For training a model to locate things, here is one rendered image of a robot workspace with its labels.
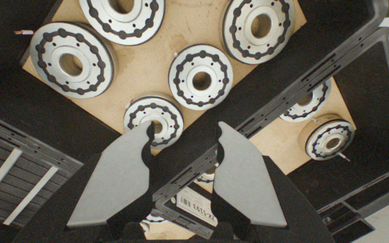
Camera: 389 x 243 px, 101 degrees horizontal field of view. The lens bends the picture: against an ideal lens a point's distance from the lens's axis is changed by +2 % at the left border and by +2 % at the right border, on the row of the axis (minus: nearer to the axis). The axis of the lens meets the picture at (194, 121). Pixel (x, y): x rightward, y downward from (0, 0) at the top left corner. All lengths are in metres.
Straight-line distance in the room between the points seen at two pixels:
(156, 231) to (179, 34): 0.53
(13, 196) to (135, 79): 0.40
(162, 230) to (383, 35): 0.61
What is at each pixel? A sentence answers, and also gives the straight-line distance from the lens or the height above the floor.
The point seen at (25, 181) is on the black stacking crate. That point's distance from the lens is 0.52.
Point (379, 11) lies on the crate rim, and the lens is 0.28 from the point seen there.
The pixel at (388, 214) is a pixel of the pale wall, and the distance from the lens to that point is 3.33.
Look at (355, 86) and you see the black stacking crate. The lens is 0.40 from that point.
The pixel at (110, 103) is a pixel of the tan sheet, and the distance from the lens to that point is 0.33.
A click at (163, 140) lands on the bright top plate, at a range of 0.31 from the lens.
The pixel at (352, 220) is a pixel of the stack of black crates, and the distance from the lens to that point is 1.69.
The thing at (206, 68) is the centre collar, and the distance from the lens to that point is 0.25.
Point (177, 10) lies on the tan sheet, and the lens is 0.28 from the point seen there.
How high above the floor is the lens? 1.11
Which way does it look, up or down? 61 degrees down
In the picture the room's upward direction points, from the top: 167 degrees clockwise
